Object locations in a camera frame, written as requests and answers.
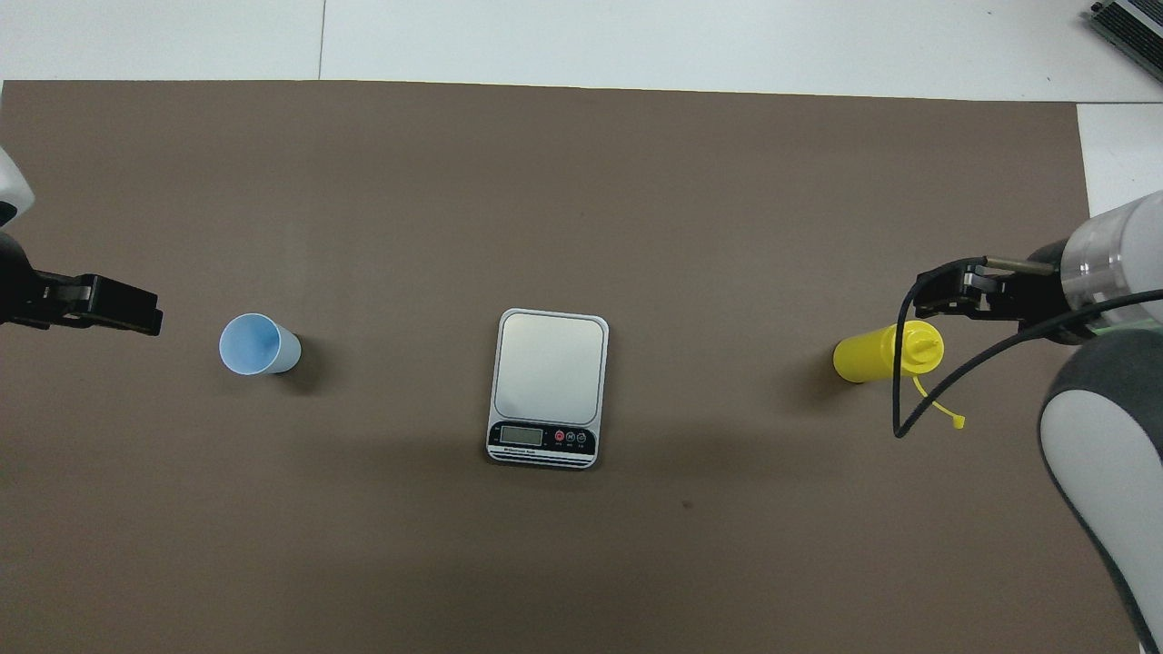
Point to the light blue plastic cup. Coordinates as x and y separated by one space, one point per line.
250 345

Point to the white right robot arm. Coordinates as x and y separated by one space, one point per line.
1104 454

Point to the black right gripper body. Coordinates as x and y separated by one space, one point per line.
1036 295

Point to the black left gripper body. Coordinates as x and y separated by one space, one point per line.
36 295

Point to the grey finned metal device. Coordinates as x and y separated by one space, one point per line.
1134 25

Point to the brown table mat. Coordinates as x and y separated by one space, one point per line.
545 182

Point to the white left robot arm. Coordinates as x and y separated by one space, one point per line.
11 186

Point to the yellow squeeze bottle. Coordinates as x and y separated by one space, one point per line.
868 356

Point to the silver digital kitchen scale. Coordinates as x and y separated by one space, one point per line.
548 368

